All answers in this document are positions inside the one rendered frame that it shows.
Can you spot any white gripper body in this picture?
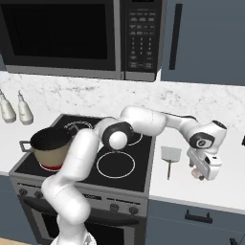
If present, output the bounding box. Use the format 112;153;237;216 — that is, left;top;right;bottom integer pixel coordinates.
187;147;223;182

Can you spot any grey metal spatula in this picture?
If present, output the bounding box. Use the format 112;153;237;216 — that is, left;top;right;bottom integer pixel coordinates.
160;145;183;182

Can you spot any beige pot with black inside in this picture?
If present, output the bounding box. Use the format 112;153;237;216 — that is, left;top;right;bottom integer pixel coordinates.
19;126;73;168

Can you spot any blue-grey drawer front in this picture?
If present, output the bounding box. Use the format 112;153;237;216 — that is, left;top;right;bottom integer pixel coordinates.
145;198;245;245

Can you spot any black hob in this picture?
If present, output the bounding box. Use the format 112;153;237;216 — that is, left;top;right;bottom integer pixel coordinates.
12;113;157;193

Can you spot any pale grey bottle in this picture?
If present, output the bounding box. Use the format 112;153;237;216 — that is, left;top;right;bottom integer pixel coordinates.
0;89;17;124
16;90;34;125

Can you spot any black and grey microwave oven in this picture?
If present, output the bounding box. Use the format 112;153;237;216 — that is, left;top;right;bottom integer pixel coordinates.
0;0;167;82

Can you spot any blue-grey base cupboard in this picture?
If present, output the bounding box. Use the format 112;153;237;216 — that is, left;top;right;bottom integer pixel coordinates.
0;173;39;245

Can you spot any black drawer handle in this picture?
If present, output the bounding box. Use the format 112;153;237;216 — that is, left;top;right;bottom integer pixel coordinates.
184;210;214;225

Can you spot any blue-grey wall cupboard door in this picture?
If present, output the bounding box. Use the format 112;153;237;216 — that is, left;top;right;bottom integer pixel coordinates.
160;0;245;87

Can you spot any black long cupboard handle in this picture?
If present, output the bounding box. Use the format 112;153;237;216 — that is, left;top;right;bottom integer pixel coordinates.
168;3;184;71

